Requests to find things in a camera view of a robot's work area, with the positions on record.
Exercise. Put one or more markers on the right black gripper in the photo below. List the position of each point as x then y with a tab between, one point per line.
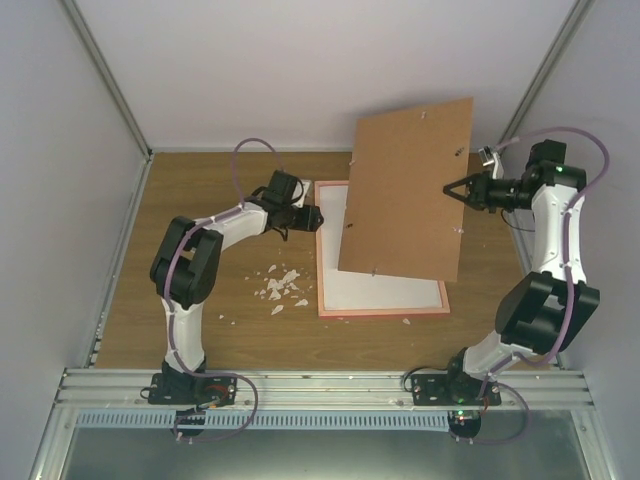
478	195

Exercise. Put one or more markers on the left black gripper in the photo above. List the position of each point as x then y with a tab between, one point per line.
310	222

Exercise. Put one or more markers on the brown cardboard backing sheet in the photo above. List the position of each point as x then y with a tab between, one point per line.
398	221

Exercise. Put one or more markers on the dark landscape photo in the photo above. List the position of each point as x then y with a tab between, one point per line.
380	292

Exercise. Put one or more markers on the pink wooden picture frame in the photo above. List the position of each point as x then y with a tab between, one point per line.
320	260

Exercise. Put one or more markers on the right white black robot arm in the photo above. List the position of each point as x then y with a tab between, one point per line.
544	312

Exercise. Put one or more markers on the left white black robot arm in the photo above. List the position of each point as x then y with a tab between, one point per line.
185	267

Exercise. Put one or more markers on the white paint flake cluster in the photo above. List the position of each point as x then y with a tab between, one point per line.
346	294

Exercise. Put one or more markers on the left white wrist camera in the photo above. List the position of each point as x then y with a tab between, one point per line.
301	192

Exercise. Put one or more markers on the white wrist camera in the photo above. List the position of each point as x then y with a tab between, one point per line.
491	161
301	192

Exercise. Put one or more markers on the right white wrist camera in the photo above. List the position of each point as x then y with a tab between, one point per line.
491	161

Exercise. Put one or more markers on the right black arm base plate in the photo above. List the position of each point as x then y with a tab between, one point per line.
442	389

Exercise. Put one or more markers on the right aluminium corner post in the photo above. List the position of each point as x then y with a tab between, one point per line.
563	38

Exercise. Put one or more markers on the aluminium corner post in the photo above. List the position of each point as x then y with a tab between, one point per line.
89	43
563	38

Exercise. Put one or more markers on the grey slotted cable duct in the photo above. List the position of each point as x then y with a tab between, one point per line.
267	420

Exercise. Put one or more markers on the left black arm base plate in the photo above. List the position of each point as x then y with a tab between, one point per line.
176	388

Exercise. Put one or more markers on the aluminium front rail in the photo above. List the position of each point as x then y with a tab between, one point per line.
320	390

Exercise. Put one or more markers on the left aluminium corner post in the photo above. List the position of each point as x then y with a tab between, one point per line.
89	43

